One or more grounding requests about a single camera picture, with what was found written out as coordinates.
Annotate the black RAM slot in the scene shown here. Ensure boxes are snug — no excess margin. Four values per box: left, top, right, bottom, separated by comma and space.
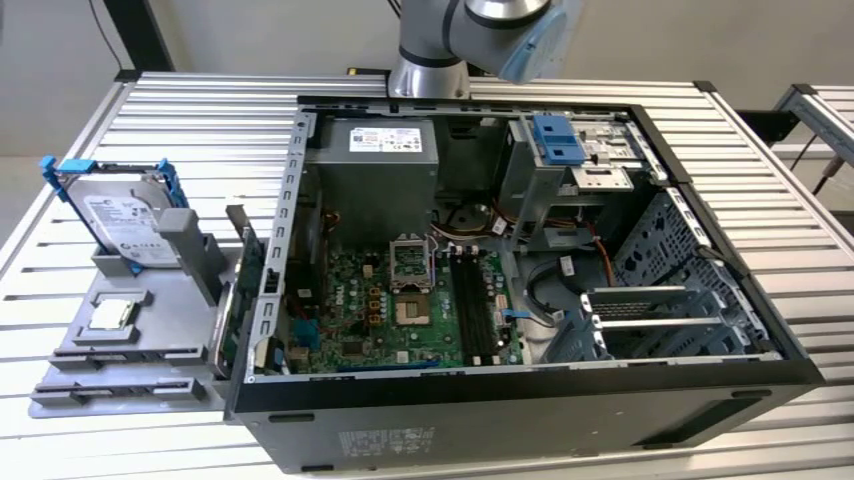
450, 244, 487, 367
464, 244, 507, 367

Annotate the socket locking lever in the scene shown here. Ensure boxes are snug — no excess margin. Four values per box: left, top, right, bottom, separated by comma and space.
430, 234, 444, 294

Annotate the metal socket cover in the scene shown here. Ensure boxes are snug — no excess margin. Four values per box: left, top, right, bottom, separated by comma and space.
388, 234, 435, 296

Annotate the grey power supply unit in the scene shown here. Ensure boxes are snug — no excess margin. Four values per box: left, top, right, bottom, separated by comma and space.
303, 117, 442, 251

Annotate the CPU socket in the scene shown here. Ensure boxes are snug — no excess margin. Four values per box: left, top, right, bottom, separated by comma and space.
392, 294, 435, 326

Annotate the green motherboard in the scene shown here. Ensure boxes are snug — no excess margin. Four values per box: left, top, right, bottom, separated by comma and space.
286, 244, 528, 374

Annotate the blue expansion slot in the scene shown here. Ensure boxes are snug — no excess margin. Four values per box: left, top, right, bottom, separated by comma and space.
336, 355, 463, 374

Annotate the blue chipset heatsink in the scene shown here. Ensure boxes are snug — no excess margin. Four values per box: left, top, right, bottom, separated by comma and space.
290, 319, 323, 351

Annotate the blue plastic bay latch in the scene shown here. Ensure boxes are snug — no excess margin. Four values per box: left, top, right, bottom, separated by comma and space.
531, 113, 577, 166

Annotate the green graphics card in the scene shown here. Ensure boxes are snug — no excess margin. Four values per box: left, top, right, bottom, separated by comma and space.
216, 202, 272, 379

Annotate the grey barred disk bay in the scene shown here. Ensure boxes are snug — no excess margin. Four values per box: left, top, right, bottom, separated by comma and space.
543, 284, 779, 364

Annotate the black open PC case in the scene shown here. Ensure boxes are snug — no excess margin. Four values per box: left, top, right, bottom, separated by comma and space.
223, 94, 826, 474

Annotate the grey parts rack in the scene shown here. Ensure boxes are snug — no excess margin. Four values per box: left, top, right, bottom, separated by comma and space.
25, 207, 282, 419

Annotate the hard disk in blue carrier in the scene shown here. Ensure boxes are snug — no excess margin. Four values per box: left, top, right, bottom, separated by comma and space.
37, 155, 192, 276

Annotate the silver CPU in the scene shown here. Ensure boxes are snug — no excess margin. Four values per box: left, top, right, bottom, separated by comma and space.
89, 298, 142, 331

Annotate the metal slat side table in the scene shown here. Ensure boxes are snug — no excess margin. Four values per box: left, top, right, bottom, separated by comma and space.
773, 83, 854, 166

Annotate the coloured power wire bundle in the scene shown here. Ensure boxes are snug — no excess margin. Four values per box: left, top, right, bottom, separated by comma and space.
430, 199, 515, 240

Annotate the black looped cable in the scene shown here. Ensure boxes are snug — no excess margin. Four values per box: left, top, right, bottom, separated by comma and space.
523, 258, 583, 327

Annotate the orange wire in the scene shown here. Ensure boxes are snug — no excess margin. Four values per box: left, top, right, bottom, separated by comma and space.
594, 238, 619, 290

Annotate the black frame post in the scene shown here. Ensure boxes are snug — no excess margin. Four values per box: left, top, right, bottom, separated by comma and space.
99, 0, 176, 84

